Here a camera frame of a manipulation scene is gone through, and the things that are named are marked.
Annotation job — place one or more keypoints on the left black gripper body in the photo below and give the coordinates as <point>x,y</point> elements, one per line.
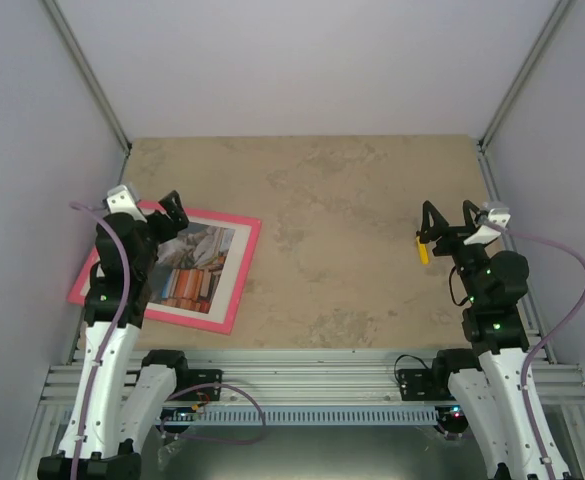
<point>167,232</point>

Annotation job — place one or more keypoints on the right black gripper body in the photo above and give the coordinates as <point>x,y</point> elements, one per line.
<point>452,238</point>

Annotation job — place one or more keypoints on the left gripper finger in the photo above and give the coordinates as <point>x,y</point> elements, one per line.
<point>147,207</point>
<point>171,204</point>

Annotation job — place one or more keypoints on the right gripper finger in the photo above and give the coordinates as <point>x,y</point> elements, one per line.
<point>471,214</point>
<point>434,224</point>

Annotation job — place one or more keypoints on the yellow handled screwdriver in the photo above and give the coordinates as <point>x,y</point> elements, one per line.
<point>422,251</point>

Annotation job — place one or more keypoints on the pink wooden photo frame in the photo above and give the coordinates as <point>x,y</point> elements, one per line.
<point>222,315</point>

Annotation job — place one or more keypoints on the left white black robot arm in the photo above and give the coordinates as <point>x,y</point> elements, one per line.
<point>107,430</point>

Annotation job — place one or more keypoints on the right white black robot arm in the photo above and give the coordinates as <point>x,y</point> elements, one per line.
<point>492,381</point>

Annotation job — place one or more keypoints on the cat and books photo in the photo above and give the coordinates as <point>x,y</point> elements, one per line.
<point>189,267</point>

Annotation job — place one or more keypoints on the clear plastic bag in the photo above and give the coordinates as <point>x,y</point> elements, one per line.
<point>170,448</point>

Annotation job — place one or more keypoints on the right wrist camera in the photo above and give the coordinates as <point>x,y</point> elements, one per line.
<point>490,222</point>

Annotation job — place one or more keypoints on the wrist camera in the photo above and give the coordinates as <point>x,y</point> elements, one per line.
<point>490,222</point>
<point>123,199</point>

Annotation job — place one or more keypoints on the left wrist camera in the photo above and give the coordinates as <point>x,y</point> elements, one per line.
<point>123,199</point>

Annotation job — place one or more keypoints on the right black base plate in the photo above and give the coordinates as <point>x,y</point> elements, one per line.
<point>418,385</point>

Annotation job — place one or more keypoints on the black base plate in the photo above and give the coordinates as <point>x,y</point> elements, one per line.
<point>418,385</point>
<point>204,379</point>

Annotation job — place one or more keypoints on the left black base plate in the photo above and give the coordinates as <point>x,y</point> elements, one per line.
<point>204,379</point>

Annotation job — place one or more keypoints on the aluminium rail base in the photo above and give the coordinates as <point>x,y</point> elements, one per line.
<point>311,377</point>

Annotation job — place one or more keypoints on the grey slotted cable duct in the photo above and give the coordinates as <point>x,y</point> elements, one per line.
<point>241,415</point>

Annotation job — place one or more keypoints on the left aluminium corner post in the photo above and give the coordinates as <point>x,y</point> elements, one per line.
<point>78,57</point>

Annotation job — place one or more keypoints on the aluminium corner post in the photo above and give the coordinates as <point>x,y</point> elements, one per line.
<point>542,42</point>
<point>78,57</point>

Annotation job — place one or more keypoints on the right aluminium corner post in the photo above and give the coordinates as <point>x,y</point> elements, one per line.
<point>542,42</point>

